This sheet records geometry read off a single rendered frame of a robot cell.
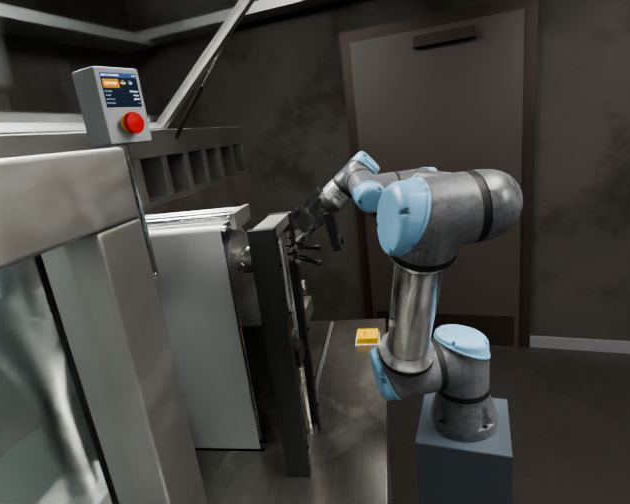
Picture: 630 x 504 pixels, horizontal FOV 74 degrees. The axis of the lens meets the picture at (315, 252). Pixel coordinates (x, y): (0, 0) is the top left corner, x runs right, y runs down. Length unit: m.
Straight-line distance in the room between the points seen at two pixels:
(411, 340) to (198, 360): 0.47
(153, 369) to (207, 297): 0.72
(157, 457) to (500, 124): 2.76
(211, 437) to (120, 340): 0.93
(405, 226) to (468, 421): 0.56
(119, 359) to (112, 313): 0.02
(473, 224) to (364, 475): 0.58
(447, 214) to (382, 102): 2.31
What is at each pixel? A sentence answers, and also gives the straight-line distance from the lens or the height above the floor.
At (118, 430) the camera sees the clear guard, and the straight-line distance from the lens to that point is 0.21.
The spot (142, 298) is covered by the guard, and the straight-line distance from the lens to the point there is 0.20.
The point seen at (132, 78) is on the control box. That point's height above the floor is 1.70.
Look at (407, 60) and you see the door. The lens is 2.91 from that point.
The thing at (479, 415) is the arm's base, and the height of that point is 0.96.
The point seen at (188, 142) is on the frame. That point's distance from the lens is 1.57.
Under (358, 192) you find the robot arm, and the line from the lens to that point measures 1.02.
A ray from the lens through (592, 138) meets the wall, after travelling 2.98.
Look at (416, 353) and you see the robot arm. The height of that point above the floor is 1.15.
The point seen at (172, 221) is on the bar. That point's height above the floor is 1.45.
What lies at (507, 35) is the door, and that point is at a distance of 2.89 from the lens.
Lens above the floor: 1.60
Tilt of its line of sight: 16 degrees down
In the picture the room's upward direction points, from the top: 7 degrees counter-clockwise
